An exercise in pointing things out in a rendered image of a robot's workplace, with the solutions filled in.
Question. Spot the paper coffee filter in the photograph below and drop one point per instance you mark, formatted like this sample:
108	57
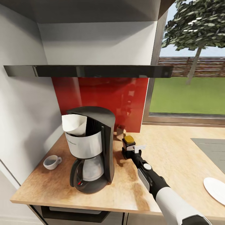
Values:
74	124

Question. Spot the countertop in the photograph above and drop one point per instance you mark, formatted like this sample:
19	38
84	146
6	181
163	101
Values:
169	150

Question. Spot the saucer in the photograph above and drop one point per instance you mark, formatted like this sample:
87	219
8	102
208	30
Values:
216	188

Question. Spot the coffee cup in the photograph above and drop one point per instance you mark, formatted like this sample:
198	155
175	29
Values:
52	161

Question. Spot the dishwasher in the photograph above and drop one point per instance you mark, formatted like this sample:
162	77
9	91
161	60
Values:
75	216

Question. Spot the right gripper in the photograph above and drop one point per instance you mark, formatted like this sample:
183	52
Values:
131	154

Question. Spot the bottle of coffee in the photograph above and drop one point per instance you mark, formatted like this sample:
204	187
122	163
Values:
128	143

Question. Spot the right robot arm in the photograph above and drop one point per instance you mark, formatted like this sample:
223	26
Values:
175	210

